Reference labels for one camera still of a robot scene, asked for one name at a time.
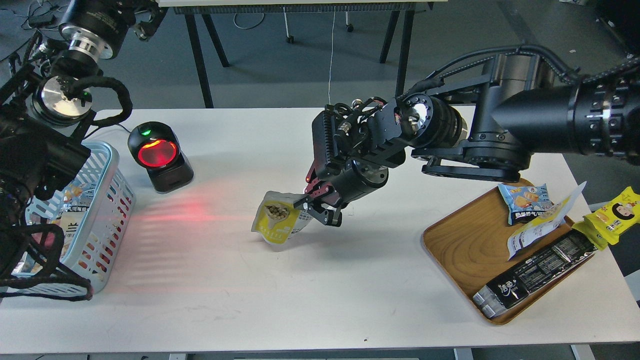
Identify blue snack packet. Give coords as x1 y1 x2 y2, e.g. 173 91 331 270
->
498 183 553 226

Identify white yellow snack bag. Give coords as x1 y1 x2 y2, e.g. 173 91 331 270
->
507 182 587 259

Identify black long snack package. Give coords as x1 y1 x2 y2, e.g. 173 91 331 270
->
471 229 597 319

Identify snacks inside basket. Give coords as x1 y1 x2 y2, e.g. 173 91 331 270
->
25 179 97 261

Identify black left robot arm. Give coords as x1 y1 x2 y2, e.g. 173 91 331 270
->
0 0 167 301

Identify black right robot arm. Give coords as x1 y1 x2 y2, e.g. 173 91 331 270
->
293 45 640 227

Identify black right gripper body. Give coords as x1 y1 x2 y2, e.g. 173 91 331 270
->
305 97 406 208

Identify black-legged background table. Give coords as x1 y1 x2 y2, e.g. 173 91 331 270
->
155 0 435 109

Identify wooden tray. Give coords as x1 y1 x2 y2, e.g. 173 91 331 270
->
423 187 597 325

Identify yellow white snack pouch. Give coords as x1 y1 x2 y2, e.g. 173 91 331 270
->
251 191 313 245

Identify light blue plastic basket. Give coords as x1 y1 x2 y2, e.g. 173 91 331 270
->
1 141 136 301

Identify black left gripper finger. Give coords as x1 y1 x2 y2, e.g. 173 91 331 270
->
133 2 167 42

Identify white hanging cable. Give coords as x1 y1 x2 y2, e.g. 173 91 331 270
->
327 10 337 105

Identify black barcode scanner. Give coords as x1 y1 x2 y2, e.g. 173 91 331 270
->
127 121 194 194

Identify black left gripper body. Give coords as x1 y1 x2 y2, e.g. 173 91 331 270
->
58 0 136 60

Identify black floor cables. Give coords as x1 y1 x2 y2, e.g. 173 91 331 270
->
0 0 76 46

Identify yellow snack packet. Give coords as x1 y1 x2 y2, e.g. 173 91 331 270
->
572 186 640 251

